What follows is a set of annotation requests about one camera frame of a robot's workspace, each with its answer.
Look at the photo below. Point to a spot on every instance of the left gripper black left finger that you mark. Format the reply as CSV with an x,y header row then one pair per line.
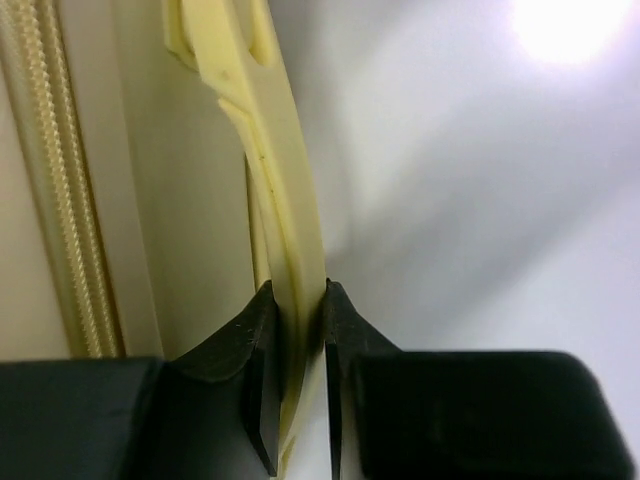
x,y
213,413

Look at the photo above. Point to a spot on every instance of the pale yellow suitcase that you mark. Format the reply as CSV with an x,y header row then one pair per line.
x,y
154,176

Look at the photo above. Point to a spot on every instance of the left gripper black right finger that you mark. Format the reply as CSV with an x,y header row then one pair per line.
x,y
396,414

